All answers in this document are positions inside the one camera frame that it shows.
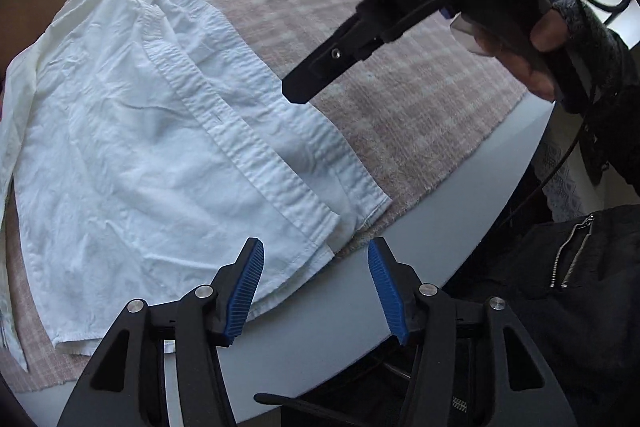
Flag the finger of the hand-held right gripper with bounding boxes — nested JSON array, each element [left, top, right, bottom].
[[281, 13, 387, 104]]

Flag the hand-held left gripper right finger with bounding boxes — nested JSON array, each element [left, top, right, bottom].
[[367, 237, 563, 427]]

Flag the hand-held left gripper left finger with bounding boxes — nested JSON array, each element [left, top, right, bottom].
[[56, 237, 265, 427]]

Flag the white shirt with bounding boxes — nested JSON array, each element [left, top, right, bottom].
[[0, 0, 393, 370]]

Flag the person's right hand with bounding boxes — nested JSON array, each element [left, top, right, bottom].
[[472, 0, 621, 102]]

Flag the pink plaid blanket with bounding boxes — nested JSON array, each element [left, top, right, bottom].
[[0, 0, 528, 393]]

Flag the person's black jacket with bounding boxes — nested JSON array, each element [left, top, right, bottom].
[[442, 204, 640, 427]]

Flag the white lace cloth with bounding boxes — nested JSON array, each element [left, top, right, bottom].
[[530, 142, 591, 220]]

